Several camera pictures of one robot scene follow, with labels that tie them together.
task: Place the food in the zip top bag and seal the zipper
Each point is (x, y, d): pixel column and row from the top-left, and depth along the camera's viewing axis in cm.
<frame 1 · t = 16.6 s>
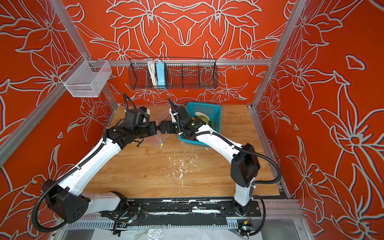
left hand: (158, 125, 76), fingers closed
right hand: (162, 126, 79), fingers open
clear zip top bag: (162, 137, 77), point 22 cm above the table
teal plastic basket: (214, 113, 112), point 5 cm above the table

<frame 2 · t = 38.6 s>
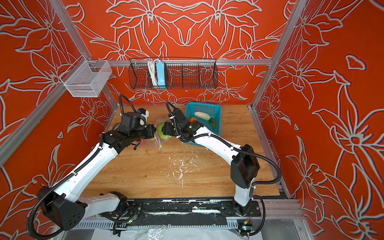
left hand: (155, 127, 76), fingers closed
right hand: (162, 128, 79), fingers open
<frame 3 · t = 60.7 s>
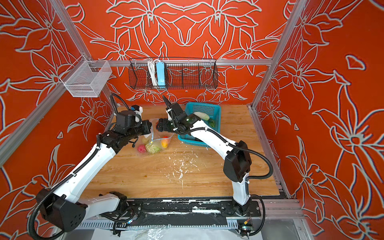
left hand: (150, 122, 76), fingers closed
right hand: (157, 126, 78), fingers open
green cabbage toy: (152, 148, 89), point 7 cm above the table
red apple toy: (141, 148, 92), point 5 cm above the table
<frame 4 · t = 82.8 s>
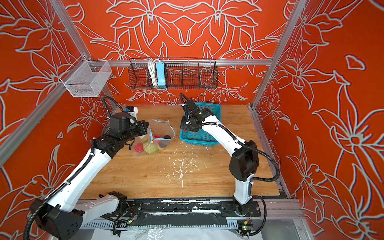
left hand: (147, 121, 74), fingers closed
right hand: (180, 125, 83), fingers open
dark avocado toy: (167, 136, 88), point 13 cm above the table
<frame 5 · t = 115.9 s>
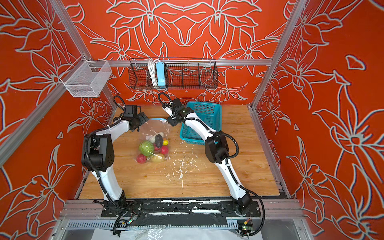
left hand: (140, 118, 100), fingers open
right hand: (170, 115, 97), fingers open
green cabbage toy: (146, 148, 85), point 11 cm above the table
red apple toy: (141, 158, 88), point 5 cm above the table
dark avocado toy: (159, 140, 92), point 9 cm above the table
red strawberry toy left: (156, 148, 91), point 6 cm above the table
white radish toy: (152, 139, 97), point 5 cm above the table
yellow mango toy: (156, 159, 86), point 6 cm above the table
red strawberry toy right: (164, 149, 92), point 5 cm above the table
